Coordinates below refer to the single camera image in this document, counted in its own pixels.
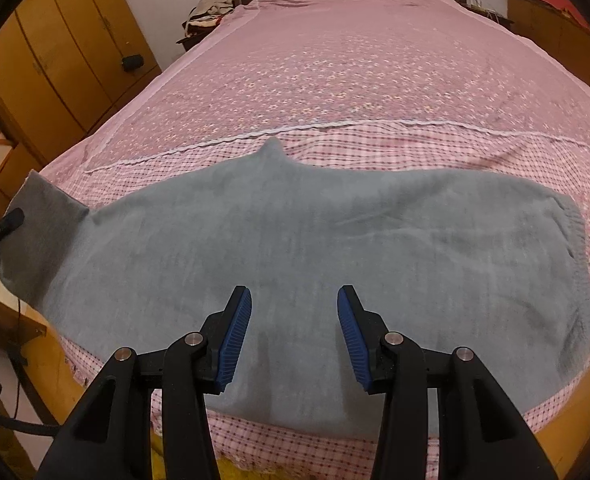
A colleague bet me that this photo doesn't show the grey fleece pants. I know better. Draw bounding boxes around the grey fleece pants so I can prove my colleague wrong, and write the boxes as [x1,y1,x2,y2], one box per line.
[0,139,590,440]

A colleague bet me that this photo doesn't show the wooden wardrobe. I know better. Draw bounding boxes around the wooden wardrobe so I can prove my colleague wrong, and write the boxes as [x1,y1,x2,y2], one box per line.
[0,0,161,216]

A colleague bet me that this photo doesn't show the pile of clothes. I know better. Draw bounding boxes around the pile of clothes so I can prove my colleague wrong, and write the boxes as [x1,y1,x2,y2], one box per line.
[177,0,234,51]

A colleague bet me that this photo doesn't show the pink floral bedspread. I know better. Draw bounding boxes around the pink floral bedspread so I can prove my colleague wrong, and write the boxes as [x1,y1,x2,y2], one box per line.
[44,0,590,474]

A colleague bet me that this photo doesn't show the wooden drawer cabinet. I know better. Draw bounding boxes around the wooden drawer cabinet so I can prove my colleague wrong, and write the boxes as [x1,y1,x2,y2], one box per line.
[508,0,590,86]

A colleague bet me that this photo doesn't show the black cable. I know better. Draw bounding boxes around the black cable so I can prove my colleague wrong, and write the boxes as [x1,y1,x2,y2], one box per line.
[0,299,62,438]

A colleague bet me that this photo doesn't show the black wardrobe handle device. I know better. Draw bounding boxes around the black wardrobe handle device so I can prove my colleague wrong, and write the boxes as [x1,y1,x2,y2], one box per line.
[120,54,144,73]

